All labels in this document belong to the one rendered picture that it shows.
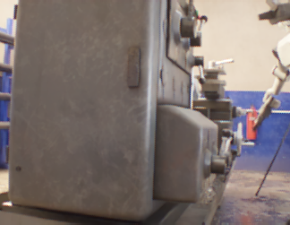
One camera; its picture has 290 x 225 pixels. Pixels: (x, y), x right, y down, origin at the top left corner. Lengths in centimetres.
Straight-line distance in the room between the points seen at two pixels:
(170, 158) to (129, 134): 16
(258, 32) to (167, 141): 556
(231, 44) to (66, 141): 560
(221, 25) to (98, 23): 560
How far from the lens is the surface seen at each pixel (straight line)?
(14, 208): 135
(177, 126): 109
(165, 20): 116
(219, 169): 119
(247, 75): 643
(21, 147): 118
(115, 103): 103
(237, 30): 658
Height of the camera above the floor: 79
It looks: 1 degrees up
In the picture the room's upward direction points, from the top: 2 degrees clockwise
